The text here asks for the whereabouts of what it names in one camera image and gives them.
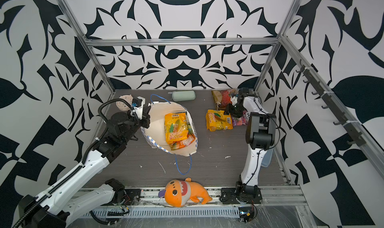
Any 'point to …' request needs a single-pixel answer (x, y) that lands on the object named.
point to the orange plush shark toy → (178, 193)
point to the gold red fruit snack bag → (222, 97)
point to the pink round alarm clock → (122, 106)
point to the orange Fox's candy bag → (181, 144)
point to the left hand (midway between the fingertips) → (148, 103)
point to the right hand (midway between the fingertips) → (229, 111)
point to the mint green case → (182, 95)
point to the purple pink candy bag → (243, 120)
